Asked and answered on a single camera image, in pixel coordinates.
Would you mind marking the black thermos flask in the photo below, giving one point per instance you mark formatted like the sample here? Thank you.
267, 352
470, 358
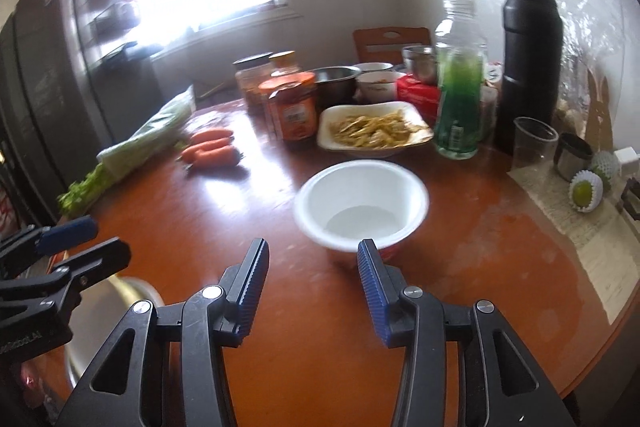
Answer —
530, 57

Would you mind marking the stainless steel plate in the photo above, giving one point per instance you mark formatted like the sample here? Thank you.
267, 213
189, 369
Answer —
97, 317

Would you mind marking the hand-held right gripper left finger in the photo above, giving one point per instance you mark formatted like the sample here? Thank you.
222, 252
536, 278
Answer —
252, 289

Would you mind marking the printed paper mat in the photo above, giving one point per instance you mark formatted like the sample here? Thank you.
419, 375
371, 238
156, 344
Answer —
595, 247

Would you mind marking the fruit in foam net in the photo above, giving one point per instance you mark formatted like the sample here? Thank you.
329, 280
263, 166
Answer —
607, 167
585, 192

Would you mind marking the black lid pickle jar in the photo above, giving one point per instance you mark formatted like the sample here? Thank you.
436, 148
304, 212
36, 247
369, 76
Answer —
250, 87

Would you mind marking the dish of cooked food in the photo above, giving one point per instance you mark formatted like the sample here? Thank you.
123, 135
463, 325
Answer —
375, 127

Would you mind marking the small white cube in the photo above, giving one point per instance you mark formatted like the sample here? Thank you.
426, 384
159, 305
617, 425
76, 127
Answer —
625, 162

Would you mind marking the small white bowl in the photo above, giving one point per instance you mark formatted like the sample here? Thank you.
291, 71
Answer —
372, 67

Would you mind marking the forked carrot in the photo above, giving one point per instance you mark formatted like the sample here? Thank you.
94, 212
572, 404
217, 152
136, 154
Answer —
210, 157

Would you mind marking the clear plastic cup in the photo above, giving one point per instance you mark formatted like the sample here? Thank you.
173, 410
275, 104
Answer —
532, 147

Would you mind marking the small dark steel cup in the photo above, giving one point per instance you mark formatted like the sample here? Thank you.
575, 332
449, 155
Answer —
572, 157

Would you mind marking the yellow cap bottle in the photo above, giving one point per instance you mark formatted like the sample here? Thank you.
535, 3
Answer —
284, 63

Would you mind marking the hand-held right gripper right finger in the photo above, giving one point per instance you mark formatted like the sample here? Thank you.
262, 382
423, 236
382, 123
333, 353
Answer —
372, 294

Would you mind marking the green liquid plastic bottle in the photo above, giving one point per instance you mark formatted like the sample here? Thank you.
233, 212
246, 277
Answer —
457, 107

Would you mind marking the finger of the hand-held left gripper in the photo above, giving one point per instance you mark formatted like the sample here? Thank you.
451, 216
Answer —
70, 232
100, 257

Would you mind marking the wooden rabbit ornament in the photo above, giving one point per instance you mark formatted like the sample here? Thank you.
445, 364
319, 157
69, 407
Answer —
600, 117

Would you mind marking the white printed bowl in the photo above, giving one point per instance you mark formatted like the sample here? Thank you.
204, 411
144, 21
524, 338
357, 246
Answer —
377, 89

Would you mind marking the red box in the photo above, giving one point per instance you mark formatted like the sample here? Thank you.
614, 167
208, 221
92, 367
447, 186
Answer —
417, 97

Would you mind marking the clear plastic bag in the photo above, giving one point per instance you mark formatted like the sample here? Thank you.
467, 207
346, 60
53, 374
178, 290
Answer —
150, 132

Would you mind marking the celery bunch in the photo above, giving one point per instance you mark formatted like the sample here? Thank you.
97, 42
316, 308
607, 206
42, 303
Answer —
125, 152

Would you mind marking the orange label jar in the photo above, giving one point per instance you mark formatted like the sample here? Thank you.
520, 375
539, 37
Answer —
295, 117

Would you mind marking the small carrot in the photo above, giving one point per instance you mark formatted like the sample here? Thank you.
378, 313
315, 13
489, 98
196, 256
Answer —
212, 137

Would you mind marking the stainless steel refrigerator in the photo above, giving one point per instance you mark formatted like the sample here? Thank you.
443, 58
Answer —
45, 97

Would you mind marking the stainless steel bowl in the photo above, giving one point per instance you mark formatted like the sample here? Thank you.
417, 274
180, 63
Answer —
335, 87

